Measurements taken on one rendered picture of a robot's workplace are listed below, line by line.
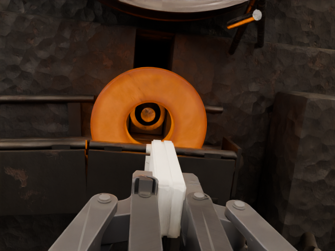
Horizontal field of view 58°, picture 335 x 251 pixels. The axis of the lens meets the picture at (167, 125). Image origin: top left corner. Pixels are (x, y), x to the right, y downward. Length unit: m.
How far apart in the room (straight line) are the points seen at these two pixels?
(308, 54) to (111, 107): 0.33
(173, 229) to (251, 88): 0.37
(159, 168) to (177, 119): 0.24
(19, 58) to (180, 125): 0.26
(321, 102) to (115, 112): 0.27
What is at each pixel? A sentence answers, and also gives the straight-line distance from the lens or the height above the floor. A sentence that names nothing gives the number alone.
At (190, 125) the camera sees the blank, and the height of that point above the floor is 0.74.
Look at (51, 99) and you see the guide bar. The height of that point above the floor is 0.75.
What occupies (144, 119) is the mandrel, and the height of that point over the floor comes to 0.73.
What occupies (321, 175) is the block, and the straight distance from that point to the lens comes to 0.47.
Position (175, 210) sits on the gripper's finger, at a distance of 0.16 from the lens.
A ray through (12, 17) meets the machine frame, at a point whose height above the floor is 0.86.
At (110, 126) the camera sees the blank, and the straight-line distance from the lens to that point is 0.40.
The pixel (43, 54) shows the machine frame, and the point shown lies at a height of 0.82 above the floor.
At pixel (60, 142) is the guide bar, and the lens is 0.40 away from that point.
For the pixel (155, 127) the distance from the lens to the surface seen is 0.52.
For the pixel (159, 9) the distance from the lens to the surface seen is 0.38.
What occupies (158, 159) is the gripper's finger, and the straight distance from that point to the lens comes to 0.18.
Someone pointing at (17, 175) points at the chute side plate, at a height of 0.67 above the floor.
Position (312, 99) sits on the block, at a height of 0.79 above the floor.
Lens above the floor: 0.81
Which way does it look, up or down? 11 degrees down
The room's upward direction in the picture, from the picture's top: 6 degrees clockwise
